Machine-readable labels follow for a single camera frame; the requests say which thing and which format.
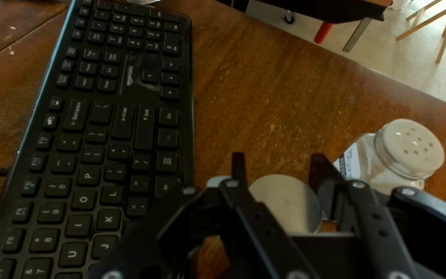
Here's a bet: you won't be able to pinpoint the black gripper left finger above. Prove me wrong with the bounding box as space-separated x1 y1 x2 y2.
85 153 319 279

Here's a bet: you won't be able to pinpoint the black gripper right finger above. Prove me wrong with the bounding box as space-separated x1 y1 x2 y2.
308 153 446 279

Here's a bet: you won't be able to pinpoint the silver round bottle lid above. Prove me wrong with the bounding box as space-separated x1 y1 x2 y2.
248 174 324 238

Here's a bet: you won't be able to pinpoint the glass spice shaker bottle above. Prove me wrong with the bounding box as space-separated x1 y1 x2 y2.
333 118 446 196

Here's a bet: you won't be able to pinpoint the black computer keyboard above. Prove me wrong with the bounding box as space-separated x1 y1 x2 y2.
0 0 197 279

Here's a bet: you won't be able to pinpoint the wooden tripod legs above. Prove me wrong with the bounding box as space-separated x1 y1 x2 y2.
393 0 446 67

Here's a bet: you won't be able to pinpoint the robot stand with wooden edge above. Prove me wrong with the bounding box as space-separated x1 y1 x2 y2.
217 0 397 55

